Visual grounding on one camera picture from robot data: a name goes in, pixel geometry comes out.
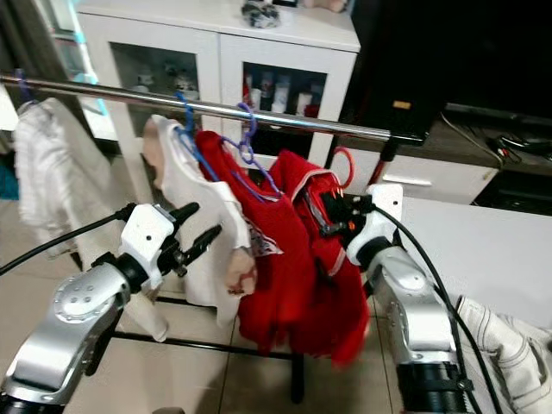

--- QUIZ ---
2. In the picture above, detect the red plastic hanger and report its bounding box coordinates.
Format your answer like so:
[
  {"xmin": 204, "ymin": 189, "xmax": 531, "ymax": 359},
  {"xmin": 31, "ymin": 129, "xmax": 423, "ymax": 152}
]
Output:
[{"xmin": 329, "ymin": 147, "xmax": 357, "ymax": 189}]

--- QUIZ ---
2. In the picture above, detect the red jacket with white trim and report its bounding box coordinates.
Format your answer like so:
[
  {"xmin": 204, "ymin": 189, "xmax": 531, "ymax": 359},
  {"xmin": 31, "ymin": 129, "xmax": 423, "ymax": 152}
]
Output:
[{"xmin": 267, "ymin": 151, "xmax": 370, "ymax": 367}]

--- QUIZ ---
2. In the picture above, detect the purple plastic hanger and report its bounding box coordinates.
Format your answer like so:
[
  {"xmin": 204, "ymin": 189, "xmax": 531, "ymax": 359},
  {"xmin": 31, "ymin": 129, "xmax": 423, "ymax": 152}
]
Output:
[{"xmin": 220, "ymin": 103, "xmax": 285, "ymax": 199}]

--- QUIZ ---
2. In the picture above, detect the blue plastic hanger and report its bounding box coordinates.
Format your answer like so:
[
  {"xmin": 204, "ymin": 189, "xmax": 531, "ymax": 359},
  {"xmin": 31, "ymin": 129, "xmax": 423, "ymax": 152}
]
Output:
[{"xmin": 177, "ymin": 91, "xmax": 225, "ymax": 182}]

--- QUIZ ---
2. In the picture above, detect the lilac plastic hanger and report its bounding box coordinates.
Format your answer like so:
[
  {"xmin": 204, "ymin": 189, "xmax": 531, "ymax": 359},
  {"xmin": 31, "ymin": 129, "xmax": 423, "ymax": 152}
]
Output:
[{"xmin": 13, "ymin": 69, "xmax": 34, "ymax": 103}]

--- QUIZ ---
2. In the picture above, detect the cream t-shirt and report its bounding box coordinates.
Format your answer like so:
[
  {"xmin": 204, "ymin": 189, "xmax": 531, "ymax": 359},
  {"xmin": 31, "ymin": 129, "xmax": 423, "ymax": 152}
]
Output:
[{"xmin": 142, "ymin": 115, "xmax": 255, "ymax": 327}]

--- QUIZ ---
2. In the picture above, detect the red t-shirt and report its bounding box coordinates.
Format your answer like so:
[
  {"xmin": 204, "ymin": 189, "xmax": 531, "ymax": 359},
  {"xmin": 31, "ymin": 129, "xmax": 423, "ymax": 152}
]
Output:
[{"xmin": 194, "ymin": 129, "xmax": 320, "ymax": 350}]

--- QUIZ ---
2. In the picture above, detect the white checked shirt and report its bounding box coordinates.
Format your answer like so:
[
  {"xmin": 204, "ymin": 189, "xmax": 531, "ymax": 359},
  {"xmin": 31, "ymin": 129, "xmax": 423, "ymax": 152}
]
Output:
[{"xmin": 13, "ymin": 97, "xmax": 169, "ymax": 342}]

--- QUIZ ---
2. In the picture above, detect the white work table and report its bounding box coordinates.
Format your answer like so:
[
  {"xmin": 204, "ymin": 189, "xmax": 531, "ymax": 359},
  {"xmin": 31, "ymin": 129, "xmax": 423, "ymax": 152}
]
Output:
[{"xmin": 397, "ymin": 198, "xmax": 552, "ymax": 414}]

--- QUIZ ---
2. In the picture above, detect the steel clothes rack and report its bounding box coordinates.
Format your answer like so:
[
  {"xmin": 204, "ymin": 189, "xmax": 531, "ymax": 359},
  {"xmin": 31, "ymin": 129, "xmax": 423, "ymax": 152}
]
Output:
[{"xmin": 0, "ymin": 73, "xmax": 430, "ymax": 405}]

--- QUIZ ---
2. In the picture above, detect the dark television console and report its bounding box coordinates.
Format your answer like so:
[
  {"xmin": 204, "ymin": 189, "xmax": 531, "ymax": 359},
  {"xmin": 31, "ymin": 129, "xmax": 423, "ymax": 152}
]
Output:
[{"xmin": 397, "ymin": 103, "xmax": 552, "ymax": 216}]

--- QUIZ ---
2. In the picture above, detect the teal floor mat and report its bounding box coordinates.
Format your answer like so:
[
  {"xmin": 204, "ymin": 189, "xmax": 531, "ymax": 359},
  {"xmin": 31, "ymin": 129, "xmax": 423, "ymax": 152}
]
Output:
[{"xmin": 0, "ymin": 160, "xmax": 22, "ymax": 201}]

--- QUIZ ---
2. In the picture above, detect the white glass-door cabinet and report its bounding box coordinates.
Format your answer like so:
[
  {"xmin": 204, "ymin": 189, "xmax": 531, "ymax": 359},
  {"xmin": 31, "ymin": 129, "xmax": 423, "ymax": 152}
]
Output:
[{"xmin": 76, "ymin": 0, "xmax": 467, "ymax": 204}]

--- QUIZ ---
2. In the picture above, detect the black television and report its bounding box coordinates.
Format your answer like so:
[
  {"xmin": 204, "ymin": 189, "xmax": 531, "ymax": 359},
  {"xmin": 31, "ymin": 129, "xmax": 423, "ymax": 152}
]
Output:
[{"xmin": 341, "ymin": 0, "xmax": 552, "ymax": 130}]

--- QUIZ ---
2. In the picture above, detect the beige plush toy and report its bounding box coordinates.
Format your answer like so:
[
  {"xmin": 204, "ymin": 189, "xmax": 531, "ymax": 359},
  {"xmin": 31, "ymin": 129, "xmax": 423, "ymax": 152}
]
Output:
[{"xmin": 302, "ymin": 0, "xmax": 350, "ymax": 14}]

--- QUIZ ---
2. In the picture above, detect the small grey toy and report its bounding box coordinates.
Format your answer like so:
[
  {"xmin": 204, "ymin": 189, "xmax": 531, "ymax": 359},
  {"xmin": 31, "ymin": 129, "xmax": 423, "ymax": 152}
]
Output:
[{"xmin": 241, "ymin": 0, "xmax": 281, "ymax": 28}]

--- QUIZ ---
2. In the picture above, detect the grey curtain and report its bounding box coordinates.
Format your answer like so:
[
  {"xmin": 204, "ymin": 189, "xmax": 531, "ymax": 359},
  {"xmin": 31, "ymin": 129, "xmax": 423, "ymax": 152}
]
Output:
[{"xmin": 0, "ymin": 0, "xmax": 72, "ymax": 130}]

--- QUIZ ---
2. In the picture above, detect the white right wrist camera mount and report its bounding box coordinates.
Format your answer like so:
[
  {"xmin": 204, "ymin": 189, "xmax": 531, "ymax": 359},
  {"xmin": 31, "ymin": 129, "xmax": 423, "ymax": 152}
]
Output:
[{"xmin": 345, "ymin": 183, "xmax": 405, "ymax": 267}]

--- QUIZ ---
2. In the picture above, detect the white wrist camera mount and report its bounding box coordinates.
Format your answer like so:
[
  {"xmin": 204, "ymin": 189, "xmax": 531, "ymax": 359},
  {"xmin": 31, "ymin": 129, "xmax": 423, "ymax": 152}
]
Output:
[
  {"xmin": 345, "ymin": 183, "xmax": 405, "ymax": 267},
  {"xmin": 119, "ymin": 204, "xmax": 178, "ymax": 290}
]

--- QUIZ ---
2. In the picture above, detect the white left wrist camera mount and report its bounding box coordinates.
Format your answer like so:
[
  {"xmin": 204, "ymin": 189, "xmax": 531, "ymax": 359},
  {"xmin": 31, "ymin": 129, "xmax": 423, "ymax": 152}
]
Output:
[{"xmin": 119, "ymin": 204, "xmax": 178, "ymax": 290}]

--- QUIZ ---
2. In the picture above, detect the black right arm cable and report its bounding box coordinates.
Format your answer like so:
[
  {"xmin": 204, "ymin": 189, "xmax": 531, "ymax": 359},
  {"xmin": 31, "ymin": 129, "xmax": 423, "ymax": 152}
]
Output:
[{"xmin": 373, "ymin": 203, "xmax": 508, "ymax": 414}]

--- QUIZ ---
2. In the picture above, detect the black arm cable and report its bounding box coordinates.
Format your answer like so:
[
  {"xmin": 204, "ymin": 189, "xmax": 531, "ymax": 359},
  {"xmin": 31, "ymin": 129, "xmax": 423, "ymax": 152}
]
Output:
[
  {"xmin": 373, "ymin": 203, "xmax": 508, "ymax": 414},
  {"xmin": 0, "ymin": 203, "xmax": 139, "ymax": 279}
]

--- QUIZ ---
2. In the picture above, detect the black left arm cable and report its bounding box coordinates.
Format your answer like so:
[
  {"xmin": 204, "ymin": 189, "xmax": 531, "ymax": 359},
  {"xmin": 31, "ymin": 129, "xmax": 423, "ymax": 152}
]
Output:
[{"xmin": 0, "ymin": 203, "xmax": 139, "ymax": 279}]

